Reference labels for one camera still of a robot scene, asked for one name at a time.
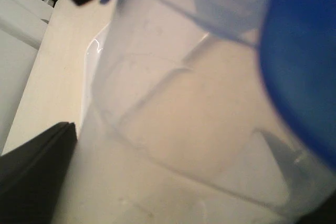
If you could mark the clear plastic tall container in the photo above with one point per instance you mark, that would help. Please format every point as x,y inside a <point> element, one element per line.
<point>269,181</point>

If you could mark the blue plastic container lid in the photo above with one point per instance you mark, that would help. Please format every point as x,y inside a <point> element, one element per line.
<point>299,56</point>

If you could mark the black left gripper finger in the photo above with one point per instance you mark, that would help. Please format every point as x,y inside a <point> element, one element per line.
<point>33,173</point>

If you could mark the white rectangular plastic tray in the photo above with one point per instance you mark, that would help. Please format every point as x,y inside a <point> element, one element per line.
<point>91,59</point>

